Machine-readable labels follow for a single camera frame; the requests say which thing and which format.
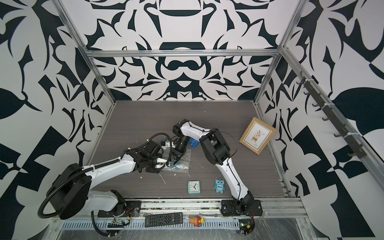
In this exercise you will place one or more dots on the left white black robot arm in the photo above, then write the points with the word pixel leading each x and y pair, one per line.
pixel 73 191

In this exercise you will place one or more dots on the clear bubble wrap sheet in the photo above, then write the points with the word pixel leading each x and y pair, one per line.
pixel 182 165

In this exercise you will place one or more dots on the red yellow toy figure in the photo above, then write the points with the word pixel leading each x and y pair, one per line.
pixel 197 221

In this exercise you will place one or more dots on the wooden framed picture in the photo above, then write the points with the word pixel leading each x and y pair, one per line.
pixel 257 135

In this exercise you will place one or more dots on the small circuit board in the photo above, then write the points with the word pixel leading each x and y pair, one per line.
pixel 246 226
pixel 119 223

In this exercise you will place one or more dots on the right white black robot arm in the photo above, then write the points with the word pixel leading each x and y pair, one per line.
pixel 217 152

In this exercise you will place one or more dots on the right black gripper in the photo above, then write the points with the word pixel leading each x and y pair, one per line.
pixel 174 157

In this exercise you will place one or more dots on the black remote control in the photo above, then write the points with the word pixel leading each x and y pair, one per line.
pixel 160 220

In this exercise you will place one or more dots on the blue tape dispenser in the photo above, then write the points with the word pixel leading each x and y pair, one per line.
pixel 193 143

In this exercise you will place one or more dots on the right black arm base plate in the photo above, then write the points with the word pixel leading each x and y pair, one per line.
pixel 233 208

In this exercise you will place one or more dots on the right small circuit board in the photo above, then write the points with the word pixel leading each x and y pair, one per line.
pixel 246 226

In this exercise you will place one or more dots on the left small circuit board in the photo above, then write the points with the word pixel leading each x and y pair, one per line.
pixel 119 223

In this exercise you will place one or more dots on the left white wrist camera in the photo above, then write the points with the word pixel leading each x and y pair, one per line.
pixel 165 143

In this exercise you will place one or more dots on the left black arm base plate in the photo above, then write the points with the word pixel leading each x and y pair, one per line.
pixel 129 207

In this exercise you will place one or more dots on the small teal alarm clock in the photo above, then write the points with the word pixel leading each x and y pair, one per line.
pixel 194 187

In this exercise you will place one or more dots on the blue owl figurine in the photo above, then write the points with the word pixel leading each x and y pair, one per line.
pixel 219 186

